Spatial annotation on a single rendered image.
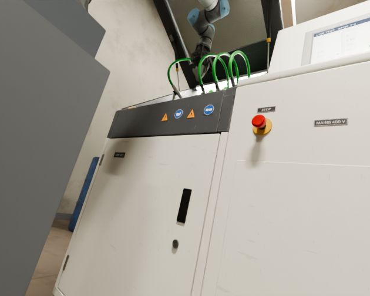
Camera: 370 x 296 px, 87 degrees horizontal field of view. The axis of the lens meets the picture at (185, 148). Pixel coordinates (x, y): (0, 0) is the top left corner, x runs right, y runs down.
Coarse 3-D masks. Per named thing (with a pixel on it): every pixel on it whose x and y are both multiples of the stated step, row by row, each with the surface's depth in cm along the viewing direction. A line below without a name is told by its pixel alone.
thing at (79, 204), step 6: (96, 162) 233; (90, 168) 236; (90, 174) 230; (90, 180) 226; (84, 186) 230; (84, 192) 225; (78, 198) 232; (84, 198) 222; (78, 204) 223; (78, 210) 219; (72, 216) 223; (78, 216) 216; (72, 222) 218; (72, 228) 213
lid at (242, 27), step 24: (168, 0) 128; (192, 0) 121; (240, 0) 109; (264, 0) 103; (168, 24) 136; (216, 24) 123; (240, 24) 117; (264, 24) 111; (192, 48) 141; (216, 48) 133; (240, 48) 124; (264, 48) 117; (192, 72) 152; (216, 72) 142; (240, 72) 134
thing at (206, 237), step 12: (96, 168) 98; (216, 168) 58; (216, 180) 56; (216, 192) 55; (84, 204) 93; (216, 204) 54; (204, 228) 53; (72, 240) 89; (204, 240) 52; (204, 252) 51; (204, 264) 50; (60, 276) 85
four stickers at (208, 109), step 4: (196, 108) 71; (204, 108) 69; (208, 108) 68; (212, 108) 67; (168, 112) 80; (176, 112) 77; (180, 112) 76; (188, 112) 73; (192, 112) 72; (204, 112) 68; (208, 112) 67; (212, 112) 66; (164, 116) 81; (168, 116) 79; (176, 116) 76; (180, 116) 75; (188, 116) 72; (192, 116) 71; (164, 120) 80
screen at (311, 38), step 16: (368, 16) 78; (320, 32) 88; (336, 32) 83; (352, 32) 78; (368, 32) 74; (304, 48) 87; (320, 48) 82; (336, 48) 78; (352, 48) 74; (368, 48) 70; (304, 64) 82
